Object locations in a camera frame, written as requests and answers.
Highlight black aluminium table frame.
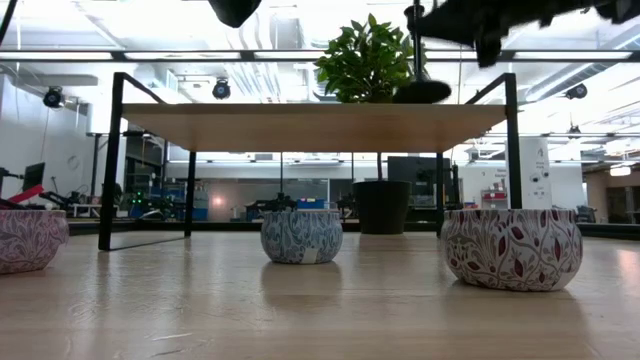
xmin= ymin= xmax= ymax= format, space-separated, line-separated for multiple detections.
xmin=67 ymin=219 xmax=640 ymax=241

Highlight purple patterned candle tin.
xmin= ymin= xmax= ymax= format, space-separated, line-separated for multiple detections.
xmin=0 ymin=209 xmax=71 ymax=276

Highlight wooden riser shelf black legs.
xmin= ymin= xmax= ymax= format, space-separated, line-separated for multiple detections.
xmin=98 ymin=71 xmax=524 ymax=252

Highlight red angled object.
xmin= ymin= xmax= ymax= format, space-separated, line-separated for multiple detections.
xmin=0 ymin=183 xmax=46 ymax=210

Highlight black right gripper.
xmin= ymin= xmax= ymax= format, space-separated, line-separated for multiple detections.
xmin=405 ymin=0 xmax=551 ymax=69

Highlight black ceiling spotlight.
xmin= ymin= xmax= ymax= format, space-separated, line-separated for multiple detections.
xmin=42 ymin=85 xmax=67 ymax=110
xmin=211 ymin=77 xmax=233 ymax=101
xmin=564 ymin=82 xmax=590 ymax=101

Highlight overhead light bar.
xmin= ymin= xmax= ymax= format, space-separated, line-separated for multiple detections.
xmin=0 ymin=48 xmax=640 ymax=63

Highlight red tool cart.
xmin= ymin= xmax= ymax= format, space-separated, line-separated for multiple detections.
xmin=481 ymin=188 xmax=509 ymax=211

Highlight green potted plant black pot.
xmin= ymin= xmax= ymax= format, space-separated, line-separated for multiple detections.
xmin=313 ymin=13 xmax=432 ymax=235

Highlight black hanging cable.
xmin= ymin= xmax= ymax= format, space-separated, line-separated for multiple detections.
xmin=0 ymin=0 xmax=19 ymax=46

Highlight blue patterned candle tin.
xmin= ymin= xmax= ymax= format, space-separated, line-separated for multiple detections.
xmin=260 ymin=209 xmax=344 ymax=265

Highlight black computer monitor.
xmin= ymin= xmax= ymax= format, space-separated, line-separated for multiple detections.
xmin=21 ymin=161 xmax=47 ymax=193

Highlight white pillar with signs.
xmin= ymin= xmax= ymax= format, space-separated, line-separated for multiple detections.
xmin=519 ymin=137 xmax=554 ymax=210

